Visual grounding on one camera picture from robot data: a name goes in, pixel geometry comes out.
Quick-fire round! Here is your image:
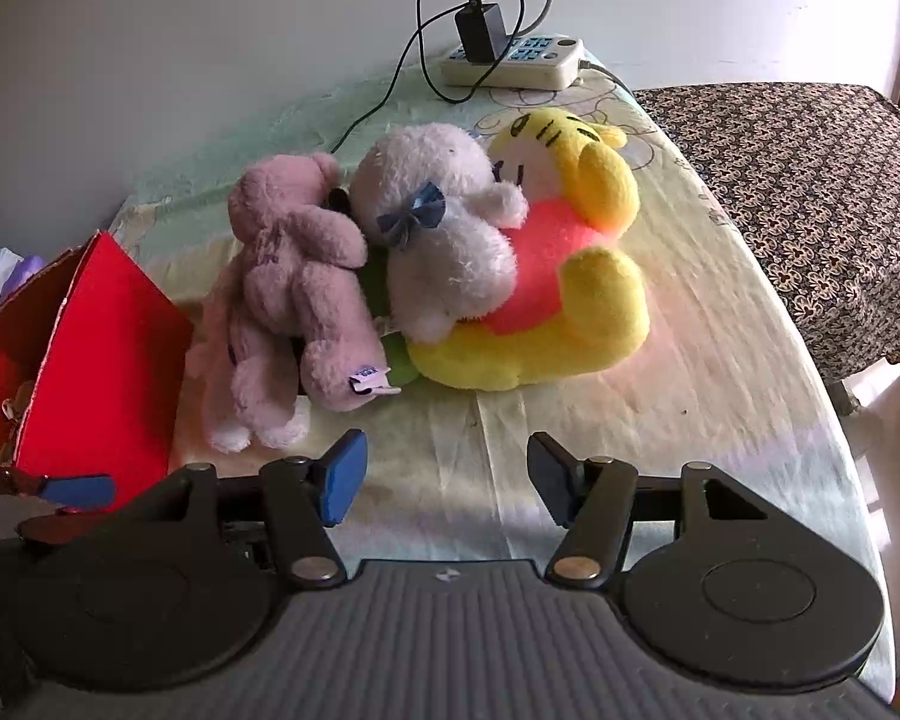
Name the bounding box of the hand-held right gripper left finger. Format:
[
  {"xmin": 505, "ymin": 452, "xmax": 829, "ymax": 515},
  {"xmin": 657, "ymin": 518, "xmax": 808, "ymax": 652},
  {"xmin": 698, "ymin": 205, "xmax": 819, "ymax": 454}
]
[{"xmin": 146, "ymin": 429, "xmax": 368, "ymax": 592}]

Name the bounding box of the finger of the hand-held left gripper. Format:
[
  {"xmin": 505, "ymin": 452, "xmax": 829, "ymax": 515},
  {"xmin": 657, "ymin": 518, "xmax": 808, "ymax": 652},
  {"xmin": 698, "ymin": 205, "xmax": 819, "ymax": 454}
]
[
  {"xmin": 0, "ymin": 467, "xmax": 118, "ymax": 511},
  {"xmin": 13, "ymin": 508, "xmax": 110, "ymax": 547}
]

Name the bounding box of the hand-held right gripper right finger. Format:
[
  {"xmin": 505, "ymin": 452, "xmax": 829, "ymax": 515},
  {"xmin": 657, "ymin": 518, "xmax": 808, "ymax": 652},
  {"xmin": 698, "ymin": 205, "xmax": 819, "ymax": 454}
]
[{"xmin": 526, "ymin": 431, "xmax": 770, "ymax": 590}]

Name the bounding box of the green plush doll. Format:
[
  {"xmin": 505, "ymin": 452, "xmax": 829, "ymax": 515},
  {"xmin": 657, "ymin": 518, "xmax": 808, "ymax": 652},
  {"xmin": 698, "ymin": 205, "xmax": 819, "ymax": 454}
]
[{"xmin": 358, "ymin": 247, "xmax": 422, "ymax": 391}]

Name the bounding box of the red cardboard box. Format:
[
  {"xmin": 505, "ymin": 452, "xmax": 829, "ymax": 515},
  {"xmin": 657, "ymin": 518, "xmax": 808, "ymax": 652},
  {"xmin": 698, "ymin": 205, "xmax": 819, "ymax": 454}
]
[{"xmin": 0, "ymin": 231, "xmax": 196, "ymax": 497}]

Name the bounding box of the yellow plush tiger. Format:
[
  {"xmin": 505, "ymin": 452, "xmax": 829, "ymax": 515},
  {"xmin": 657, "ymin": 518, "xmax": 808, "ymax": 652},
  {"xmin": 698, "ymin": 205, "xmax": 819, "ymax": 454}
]
[{"xmin": 405, "ymin": 106, "xmax": 652, "ymax": 392}]

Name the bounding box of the pink plush teddy bear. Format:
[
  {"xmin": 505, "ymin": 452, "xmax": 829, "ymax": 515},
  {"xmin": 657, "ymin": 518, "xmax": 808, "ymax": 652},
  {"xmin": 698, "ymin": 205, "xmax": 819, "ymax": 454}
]
[{"xmin": 227, "ymin": 152, "xmax": 404, "ymax": 415}]

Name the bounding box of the white plush with blue bow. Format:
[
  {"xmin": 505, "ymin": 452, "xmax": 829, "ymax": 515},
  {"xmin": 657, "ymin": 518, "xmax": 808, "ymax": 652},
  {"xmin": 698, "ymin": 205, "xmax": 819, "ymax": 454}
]
[{"xmin": 349, "ymin": 122, "xmax": 530, "ymax": 344}]

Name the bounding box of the purple tissue pack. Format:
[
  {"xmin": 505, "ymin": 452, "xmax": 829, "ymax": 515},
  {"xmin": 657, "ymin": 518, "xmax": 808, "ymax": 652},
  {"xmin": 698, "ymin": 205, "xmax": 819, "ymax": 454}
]
[{"xmin": 7, "ymin": 251, "xmax": 46, "ymax": 293}]

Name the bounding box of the brown patterned blanket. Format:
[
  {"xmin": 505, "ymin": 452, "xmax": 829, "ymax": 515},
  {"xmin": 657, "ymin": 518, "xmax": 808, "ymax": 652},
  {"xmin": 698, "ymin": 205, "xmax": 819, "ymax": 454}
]
[{"xmin": 634, "ymin": 81, "xmax": 900, "ymax": 392}]

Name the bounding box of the white power strip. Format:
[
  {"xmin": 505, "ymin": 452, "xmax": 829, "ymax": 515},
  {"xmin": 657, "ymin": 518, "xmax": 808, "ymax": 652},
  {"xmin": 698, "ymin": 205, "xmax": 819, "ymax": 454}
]
[{"xmin": 440, "ymin": 35, "xmax": 587, "ymax": 89}]

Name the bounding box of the black charger adapter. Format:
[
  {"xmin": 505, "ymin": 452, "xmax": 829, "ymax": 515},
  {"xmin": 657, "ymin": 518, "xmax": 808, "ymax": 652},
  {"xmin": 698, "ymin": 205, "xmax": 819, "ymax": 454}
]
[{"xmin": 455, "ymin": 4, "xmax": 508, "ymax": 65}]

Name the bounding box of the black charger cable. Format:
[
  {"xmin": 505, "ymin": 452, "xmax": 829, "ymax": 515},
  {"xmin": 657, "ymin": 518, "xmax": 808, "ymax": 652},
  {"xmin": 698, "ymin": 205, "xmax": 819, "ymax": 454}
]
[{"xmin": 328, "ymin": 0, "xmax": 530, "ymax": 155}]

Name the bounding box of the grey power strip cord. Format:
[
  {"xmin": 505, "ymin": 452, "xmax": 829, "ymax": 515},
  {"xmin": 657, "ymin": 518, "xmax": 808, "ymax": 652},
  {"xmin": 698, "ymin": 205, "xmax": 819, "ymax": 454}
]
[{"xmin": 579, "ymin": 58, "xmax": 635, "ymax": 100}]

